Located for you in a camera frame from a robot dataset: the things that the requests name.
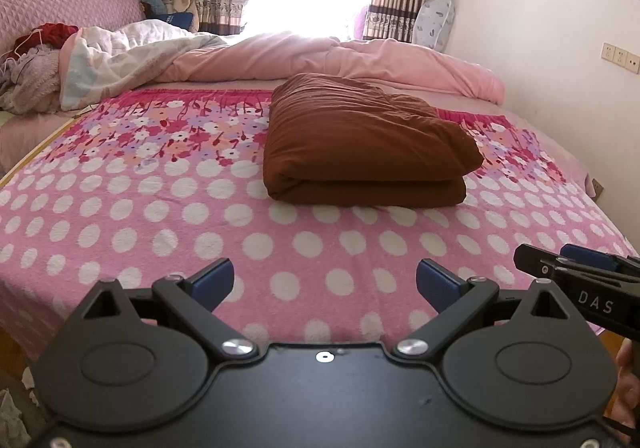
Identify brown padded jacket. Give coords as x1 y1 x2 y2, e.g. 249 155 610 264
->
263 72 485 208

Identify pink polka dot blanket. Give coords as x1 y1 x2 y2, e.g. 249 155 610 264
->
0 88 640 364

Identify white quilt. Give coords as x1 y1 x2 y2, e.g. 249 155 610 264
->
60 21 228 112

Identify red cloth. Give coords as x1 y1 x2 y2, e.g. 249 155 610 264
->
14 22 81 54

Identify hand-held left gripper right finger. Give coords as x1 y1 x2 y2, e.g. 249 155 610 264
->
391 258 576 361

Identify pink quilted headboard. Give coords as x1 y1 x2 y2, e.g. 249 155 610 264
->
0 0 147 52

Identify person's right hand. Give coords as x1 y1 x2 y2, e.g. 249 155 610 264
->
614 340 639 436

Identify lavender knitted garment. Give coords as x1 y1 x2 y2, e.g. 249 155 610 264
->
0 48 63 114

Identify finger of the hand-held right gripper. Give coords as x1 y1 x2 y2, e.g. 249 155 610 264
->
514 243 573 281
559 243 640 279

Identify pink duvet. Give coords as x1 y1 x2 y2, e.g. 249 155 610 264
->
160 31 507 104

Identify blue box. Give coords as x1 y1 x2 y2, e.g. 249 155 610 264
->
152 12 195 34

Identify white crumpled bag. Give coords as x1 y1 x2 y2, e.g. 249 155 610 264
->
0 388 26 448

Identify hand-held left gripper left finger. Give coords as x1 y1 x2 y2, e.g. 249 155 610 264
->
82 257 261 360

